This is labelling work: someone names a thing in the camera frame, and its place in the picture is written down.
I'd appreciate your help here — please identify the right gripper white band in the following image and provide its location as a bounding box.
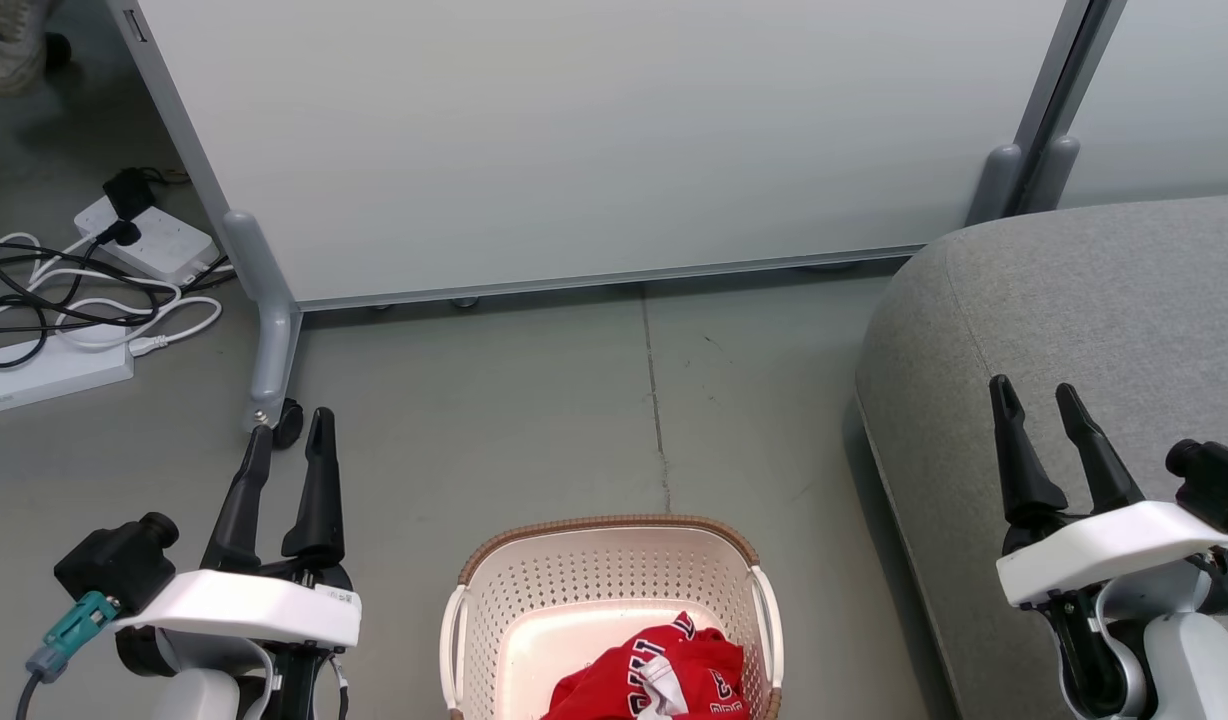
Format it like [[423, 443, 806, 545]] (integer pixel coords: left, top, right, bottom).
[[988, 374, 1228, 717]]

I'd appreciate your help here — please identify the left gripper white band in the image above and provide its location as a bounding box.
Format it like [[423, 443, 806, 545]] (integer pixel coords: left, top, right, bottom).
[[112, 407, 363, 720]]

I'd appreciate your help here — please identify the red white printed jersey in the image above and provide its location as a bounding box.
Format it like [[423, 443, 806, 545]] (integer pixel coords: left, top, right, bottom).
[[541, 611, 751, 720]]

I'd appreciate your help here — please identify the grey fabric sofa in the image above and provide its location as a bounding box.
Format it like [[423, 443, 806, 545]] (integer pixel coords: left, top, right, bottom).
[[854, 193, 1228, 720]]

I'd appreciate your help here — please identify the white flat box device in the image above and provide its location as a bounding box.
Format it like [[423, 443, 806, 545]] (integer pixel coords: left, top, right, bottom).
[[0, 337, 136, 414]]

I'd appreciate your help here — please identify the white power strip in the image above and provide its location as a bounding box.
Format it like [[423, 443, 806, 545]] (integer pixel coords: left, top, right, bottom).
[[74, 195, 221, 287]]

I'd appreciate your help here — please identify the cream perforated laundry basket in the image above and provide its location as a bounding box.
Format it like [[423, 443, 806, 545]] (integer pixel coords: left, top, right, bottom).
[[439, 514, 784, 720]]

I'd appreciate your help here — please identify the black power adapter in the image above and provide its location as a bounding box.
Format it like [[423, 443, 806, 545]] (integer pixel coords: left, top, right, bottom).
[[102, 167, 159, 222]]

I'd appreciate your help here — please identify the narrow white partition panel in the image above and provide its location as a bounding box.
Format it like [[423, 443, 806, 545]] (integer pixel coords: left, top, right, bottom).
[[1014, 0, 1228, 216]]

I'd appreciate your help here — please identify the large white partition panel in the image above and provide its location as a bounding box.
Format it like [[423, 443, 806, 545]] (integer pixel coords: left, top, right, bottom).
[[104, 0, 1127, 437]]

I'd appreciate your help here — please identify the light sneaker shoe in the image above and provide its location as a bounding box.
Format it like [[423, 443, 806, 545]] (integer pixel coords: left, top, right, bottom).
[[0, 0, 51, 97]]

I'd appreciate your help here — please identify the left camera teal plug cable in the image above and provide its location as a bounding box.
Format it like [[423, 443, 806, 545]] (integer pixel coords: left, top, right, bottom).
[[14, 590, 121, 720]]

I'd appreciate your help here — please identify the black cable bundle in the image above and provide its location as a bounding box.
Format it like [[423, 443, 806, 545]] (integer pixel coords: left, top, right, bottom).
[[0, 234, 237, 371]]

